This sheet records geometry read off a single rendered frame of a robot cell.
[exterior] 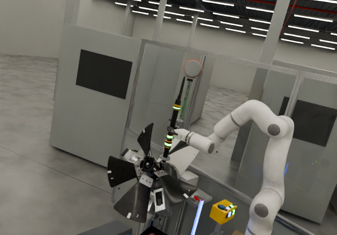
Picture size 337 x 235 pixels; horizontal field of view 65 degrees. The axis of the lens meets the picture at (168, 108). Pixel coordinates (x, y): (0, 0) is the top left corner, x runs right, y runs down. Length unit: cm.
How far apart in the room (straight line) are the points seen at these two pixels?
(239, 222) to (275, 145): 114
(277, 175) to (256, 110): 32
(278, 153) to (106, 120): 311
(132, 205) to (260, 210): 81
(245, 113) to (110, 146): 304
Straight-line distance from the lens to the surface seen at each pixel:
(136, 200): 181
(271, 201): 141
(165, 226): 239
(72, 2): 767
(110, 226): 121
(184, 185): 177
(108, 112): 408
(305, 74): 206
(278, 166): 139
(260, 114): 135
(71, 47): 441
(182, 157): 209
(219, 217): 188
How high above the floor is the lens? 197
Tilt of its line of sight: 12 degrees down
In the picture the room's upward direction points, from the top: 13 degrees clockwise
